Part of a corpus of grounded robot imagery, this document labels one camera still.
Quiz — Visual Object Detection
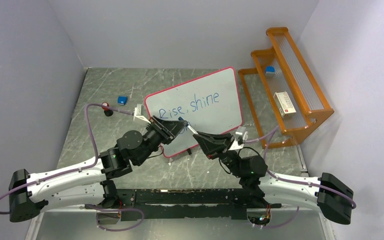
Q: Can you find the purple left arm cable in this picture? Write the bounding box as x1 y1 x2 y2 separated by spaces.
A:
0 103 137 216

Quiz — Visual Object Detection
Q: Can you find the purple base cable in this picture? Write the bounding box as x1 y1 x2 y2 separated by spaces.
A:
85 203 146 232
251 206 301 230

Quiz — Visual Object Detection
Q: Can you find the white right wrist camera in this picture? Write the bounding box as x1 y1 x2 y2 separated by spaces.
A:
228 126 248 151

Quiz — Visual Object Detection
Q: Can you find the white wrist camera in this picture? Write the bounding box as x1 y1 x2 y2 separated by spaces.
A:
133 104 151 125
228 126 248 151

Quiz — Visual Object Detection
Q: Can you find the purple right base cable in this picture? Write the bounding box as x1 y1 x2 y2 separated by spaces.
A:
251 206 301 230

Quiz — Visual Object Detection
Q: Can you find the blue eraser on table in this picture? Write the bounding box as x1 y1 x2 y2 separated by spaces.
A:
117 95 128 106

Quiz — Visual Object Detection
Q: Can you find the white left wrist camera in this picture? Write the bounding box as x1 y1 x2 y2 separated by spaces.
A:
133 104 151 125

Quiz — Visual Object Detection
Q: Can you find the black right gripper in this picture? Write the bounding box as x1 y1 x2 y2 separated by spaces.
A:
194 130 244 178

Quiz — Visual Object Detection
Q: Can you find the blue eraser on rack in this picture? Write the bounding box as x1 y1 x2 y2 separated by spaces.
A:
264 65 276 78

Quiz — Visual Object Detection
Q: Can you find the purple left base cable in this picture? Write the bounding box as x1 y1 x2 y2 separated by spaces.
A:
85 203 146 232

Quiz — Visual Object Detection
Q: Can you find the pink framed whiteboard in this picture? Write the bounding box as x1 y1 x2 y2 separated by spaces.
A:
144 66 244 159

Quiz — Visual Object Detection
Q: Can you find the orange wooden tiered rack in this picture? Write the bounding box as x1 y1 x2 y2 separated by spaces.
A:
238 27 335 149

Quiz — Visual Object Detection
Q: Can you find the white red small box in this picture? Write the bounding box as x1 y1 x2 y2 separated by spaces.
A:
273 91 297 118

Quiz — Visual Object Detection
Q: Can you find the red capped black bottle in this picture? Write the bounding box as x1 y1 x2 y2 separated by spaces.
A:
101 102 114 117

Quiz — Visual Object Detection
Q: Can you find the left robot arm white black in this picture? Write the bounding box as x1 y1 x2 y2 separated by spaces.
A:
8 116 188 223

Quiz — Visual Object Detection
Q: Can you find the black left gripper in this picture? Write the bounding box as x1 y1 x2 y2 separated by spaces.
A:
135 115 189 166

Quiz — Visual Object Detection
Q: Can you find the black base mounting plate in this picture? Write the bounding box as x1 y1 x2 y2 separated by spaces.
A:
98 188 282 220

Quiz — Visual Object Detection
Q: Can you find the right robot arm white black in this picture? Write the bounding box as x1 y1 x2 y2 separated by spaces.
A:
192 131 357 225

